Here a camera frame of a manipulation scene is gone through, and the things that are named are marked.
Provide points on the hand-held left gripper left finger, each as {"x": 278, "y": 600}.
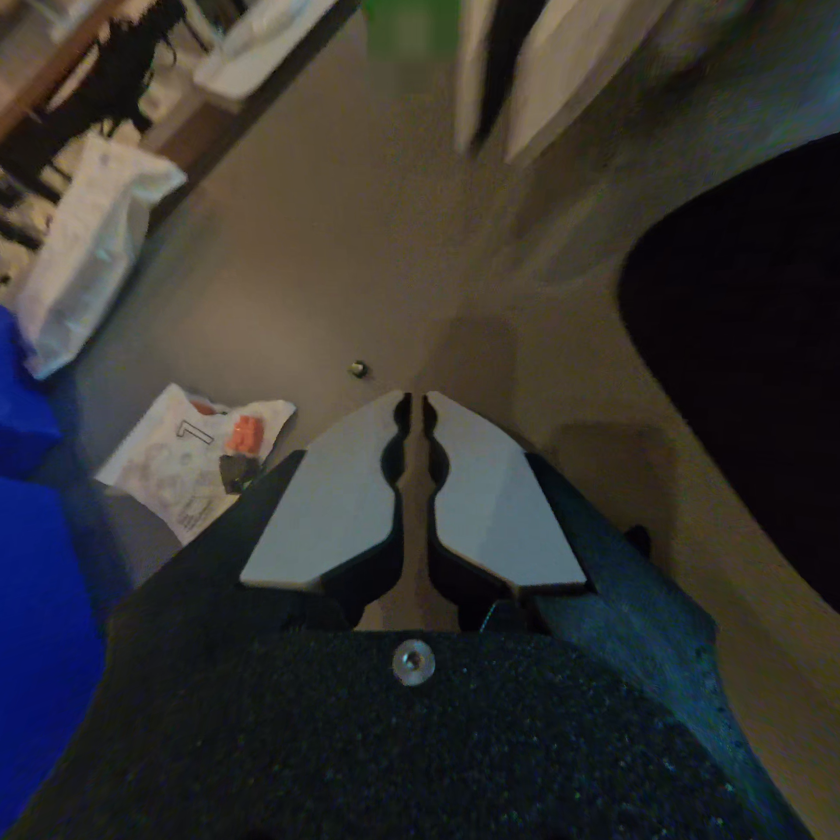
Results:
{"x": 328, "y": 512}

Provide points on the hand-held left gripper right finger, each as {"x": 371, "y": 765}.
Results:
{"x": 505, "y": 512}

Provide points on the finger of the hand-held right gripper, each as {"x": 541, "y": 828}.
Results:
{"x": 472, "y": 65}
{"x": 564, "y": 72}

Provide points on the green toy brick box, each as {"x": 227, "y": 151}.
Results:
{"x": 410, "y": 19}

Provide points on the orange toy brick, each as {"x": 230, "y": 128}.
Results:
{"x": 247, "y": 434}
{"x": 205, "y": 408}

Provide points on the small white brick-print bag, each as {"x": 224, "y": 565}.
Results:
{"x": 170, "y": 459}

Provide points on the white brick-print paper bag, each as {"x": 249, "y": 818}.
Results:
{"x": 92, "y": 249}

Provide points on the grey desk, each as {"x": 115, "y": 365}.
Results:
{"x": 394, "y": 229}

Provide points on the small dark toy piece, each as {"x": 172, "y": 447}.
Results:
{"x": 358, "y": 369}

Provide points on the black office chair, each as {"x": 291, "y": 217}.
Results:
{"x": 98, "y": 85}

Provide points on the wooden office table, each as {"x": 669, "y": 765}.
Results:
{"x": 46, "y": 72}

